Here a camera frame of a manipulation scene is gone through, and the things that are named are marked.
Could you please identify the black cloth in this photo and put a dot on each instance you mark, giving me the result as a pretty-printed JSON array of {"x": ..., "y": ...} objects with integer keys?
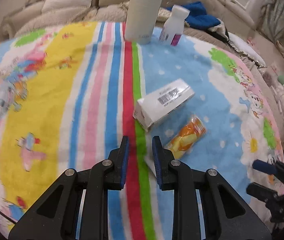
[{"x": 222, "y": 36}]

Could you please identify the orange snack packet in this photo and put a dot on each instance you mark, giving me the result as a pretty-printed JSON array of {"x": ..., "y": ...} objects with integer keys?
[{"x": 185, "y": 137}]

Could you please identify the white barcode cardboard box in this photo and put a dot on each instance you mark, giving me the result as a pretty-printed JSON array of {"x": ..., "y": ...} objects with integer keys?
[{"x": 164, "y": 105}]

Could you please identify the beige tufted sofa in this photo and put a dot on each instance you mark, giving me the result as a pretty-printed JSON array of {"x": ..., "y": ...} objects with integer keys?
[{"x": 231, "y": 0}]

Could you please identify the beige quilted seat cover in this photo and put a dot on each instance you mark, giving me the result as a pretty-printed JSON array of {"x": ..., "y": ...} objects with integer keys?
[{"x": 202, "y": 36}]

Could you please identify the white cloth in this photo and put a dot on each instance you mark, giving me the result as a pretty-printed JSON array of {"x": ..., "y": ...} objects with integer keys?
[{"x": 221, "y": 26}]

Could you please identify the white thermos bottle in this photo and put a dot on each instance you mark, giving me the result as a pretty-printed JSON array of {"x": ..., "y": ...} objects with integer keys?
[{"x": 142, "y": 12}]

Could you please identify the small white purple-label bottle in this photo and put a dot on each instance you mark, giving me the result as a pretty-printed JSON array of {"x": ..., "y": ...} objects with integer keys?
[{"x": 173, "y": 25}]

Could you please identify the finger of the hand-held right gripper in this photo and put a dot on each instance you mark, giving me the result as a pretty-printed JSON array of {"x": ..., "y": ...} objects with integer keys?
[
  {"x": 264, "y": 166},
  {"x": 261, "y": 191}
]

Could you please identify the blue cloth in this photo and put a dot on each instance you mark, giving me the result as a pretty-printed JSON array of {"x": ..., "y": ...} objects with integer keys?
[{"x": 202, "y": 17}]

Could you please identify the white pillow patterned trim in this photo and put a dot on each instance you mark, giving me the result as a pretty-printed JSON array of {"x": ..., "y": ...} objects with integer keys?
[{"x": 241, "y": 45}]

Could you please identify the clear bag of red bits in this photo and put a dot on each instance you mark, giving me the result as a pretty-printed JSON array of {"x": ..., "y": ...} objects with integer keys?
[{"x": 269, "y": 76}]

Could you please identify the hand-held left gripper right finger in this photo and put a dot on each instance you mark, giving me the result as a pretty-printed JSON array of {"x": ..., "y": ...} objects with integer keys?
[{"x": 156, "y": 165}]

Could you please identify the cartoon printed blanket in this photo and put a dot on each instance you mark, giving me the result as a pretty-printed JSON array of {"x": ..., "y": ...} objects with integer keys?
[{"x": 57, "y": 92}]

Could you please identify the beige fuzzy seat cover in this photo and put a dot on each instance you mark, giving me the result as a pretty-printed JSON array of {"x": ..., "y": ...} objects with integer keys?
[{"x": 57, "y": 20}]

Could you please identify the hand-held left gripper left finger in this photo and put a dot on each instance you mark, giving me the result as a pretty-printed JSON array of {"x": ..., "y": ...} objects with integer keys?
[{"x": 125, "y": 165}]

